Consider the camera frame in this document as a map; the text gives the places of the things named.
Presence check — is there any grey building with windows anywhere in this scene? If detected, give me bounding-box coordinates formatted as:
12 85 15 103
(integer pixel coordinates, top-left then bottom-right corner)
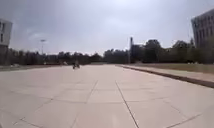
190 6 214 51

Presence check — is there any pale stone slab pavement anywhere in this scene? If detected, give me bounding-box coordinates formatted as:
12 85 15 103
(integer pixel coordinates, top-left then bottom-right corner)
0 64 214 128

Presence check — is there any tall lamp pole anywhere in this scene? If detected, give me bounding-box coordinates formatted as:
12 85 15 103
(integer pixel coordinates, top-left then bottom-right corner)
39 38 47 56

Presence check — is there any pale building with windows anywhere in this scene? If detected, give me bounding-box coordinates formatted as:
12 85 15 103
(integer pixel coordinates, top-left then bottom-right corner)
0 16 14 66

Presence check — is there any tall narrow tower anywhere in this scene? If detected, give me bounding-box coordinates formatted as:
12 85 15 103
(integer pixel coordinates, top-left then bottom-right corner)
128 36 134 64

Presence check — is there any dry grass strip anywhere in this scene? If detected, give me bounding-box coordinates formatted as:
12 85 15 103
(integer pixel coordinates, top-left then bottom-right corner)
133 62 214 76

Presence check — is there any vehicle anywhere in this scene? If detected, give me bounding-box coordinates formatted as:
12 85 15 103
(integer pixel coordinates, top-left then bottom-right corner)
72 60 81 70

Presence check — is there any row of trees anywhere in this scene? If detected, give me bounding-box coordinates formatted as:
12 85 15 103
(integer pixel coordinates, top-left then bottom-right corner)
0 38 214 66

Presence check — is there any raised pale stone ledge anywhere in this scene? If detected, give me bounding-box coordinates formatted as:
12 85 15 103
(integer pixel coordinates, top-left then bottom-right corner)
116 64 214 90

